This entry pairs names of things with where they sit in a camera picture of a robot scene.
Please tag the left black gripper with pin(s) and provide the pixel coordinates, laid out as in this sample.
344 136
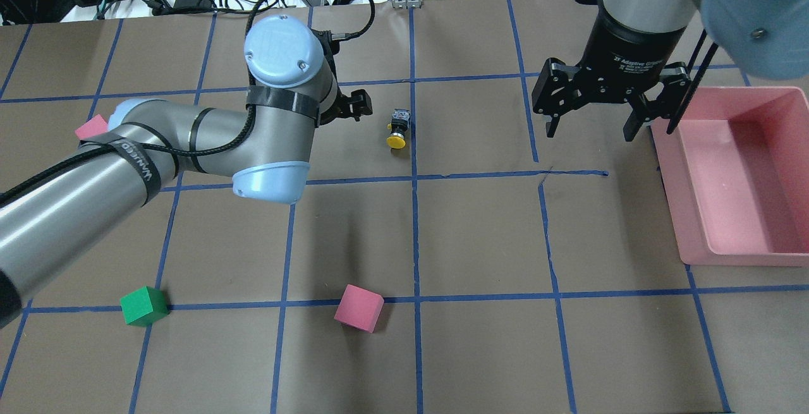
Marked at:
358 103

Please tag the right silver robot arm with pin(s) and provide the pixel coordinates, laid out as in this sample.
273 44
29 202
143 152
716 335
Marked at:
653 55

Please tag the pink cube front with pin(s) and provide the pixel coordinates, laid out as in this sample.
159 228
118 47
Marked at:
359 308

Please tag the pink cube near person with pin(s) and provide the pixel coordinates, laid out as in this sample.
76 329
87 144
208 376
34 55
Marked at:
95 126

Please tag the pink plastic bin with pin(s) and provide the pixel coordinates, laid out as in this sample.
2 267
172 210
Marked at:
735 173

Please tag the green cube centre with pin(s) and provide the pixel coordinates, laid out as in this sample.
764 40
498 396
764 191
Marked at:
143 306

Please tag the yellow push button switch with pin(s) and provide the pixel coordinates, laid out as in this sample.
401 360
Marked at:
398 127

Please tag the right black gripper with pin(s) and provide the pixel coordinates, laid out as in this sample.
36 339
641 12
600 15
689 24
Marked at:
626 47

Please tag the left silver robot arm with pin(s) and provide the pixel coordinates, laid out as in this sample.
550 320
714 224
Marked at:
54 217

